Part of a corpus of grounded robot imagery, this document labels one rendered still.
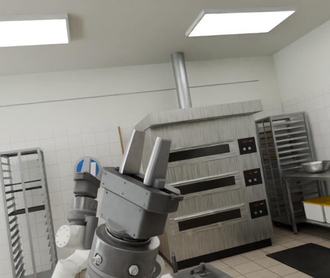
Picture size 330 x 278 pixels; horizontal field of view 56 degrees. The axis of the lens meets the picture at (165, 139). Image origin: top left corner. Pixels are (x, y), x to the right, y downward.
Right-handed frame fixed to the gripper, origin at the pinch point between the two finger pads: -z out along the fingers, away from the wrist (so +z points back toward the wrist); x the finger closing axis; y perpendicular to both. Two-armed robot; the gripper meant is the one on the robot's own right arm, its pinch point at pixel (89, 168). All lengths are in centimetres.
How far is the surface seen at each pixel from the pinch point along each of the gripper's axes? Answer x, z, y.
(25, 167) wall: -286, -105, 244
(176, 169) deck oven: -286, -98, 22
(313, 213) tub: -382, -61, -158
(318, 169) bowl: -352, -117, -165
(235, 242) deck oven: -352, -17, -49
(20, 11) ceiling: -91, -190, 140
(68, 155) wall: -306, -131, 191
